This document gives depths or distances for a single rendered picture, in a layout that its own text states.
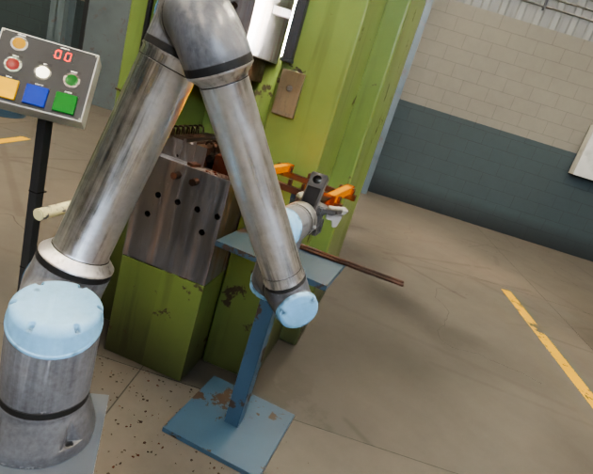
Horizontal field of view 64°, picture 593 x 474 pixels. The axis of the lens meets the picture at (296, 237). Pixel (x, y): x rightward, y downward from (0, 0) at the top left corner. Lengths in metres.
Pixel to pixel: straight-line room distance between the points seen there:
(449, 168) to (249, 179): 7.16
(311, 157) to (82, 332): 1.26
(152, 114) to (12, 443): 0.61
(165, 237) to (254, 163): 1.16
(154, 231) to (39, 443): 1.16
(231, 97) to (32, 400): 0.59
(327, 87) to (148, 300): 1.12
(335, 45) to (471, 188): 6.35
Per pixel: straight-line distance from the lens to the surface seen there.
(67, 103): 2.00
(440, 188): 7.96
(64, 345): 0.87
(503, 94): 8.02
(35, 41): 2.13
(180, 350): 2.12
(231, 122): 0.82
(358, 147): 2.31
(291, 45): 1.89
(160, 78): 0.92
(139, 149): 0.93
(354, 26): 1.89
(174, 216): 1.92
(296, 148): 1.91
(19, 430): 0.97
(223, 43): 0.79
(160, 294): 2.06
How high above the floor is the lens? 1.33
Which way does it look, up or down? 18 degrees down
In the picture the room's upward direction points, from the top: 17 degrees clockwise
